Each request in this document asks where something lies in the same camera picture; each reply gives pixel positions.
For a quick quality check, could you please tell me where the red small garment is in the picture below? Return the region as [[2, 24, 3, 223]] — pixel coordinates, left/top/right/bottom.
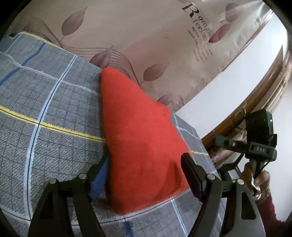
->
[[101, 68, 189, 215]]

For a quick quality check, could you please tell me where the dark red sleeve forearm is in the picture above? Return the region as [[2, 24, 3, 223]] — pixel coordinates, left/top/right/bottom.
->
[[257, 194, 290, 237]]

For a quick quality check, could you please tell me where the person's right hand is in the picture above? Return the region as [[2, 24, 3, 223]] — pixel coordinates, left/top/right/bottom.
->
[[241, 162, 270, 202]]

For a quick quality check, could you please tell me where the grey plaid bed sheet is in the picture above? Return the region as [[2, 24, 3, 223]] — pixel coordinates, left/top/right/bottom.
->
[[1, 32, 218, 236]]

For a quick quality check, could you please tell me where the beige leaf print curtain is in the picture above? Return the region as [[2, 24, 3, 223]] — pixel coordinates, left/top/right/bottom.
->
[[6, 0, 272, 111]]

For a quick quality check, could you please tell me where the brown wooden door frame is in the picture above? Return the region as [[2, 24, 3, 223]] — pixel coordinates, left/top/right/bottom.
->
[[202, 46, 291, 167]]

